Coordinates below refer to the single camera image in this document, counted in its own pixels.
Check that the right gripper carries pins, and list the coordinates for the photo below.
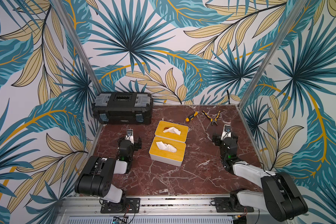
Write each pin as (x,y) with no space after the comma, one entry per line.
(216,140)

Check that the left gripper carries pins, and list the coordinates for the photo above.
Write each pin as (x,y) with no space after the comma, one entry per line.
(137,144)

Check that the yellow wooden lid bottom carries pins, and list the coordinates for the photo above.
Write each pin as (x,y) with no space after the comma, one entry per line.
(178,145)

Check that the yellow wooden lid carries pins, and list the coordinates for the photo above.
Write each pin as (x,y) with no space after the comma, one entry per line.
(178,145)
(172,131)

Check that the yellow wooden lid top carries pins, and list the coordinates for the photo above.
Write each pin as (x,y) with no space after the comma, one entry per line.
(172,131)

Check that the white tissue box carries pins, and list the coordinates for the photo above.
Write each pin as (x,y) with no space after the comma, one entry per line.
(175,159)
(172,133)

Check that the orange tissue pack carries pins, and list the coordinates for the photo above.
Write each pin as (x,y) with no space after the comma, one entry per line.
(166,147)
(171,130)

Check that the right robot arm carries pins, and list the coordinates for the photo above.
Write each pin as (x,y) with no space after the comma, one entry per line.
(280,195)

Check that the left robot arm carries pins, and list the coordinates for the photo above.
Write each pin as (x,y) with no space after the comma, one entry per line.
(96,178)

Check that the yellow black screwdriver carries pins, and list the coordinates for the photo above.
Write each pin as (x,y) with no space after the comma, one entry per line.
(192,116)

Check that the black plastic toolbox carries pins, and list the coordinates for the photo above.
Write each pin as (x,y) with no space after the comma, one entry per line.
(118,108)

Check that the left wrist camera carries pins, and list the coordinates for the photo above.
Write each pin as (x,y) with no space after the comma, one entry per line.
(129,135)

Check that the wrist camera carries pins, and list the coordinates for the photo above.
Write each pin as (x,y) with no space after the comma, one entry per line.
(129,135)
(226,132)

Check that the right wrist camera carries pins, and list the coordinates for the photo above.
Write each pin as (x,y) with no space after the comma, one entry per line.
(226,132)

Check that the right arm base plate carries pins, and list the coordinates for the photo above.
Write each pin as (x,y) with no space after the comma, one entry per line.
(230,204)

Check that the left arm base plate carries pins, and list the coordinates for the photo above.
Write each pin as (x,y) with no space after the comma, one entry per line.
(128,205)

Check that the aluminium front rail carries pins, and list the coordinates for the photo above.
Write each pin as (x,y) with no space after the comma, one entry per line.
(176,209)

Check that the left aluminium corner post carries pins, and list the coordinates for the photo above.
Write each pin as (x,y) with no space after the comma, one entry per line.
(76,43)

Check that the aluminium corner post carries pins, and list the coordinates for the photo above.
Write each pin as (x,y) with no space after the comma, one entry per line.
(298,7)
(76,43)

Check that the right aluminium corner post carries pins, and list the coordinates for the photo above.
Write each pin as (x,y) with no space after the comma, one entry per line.
(298,7)

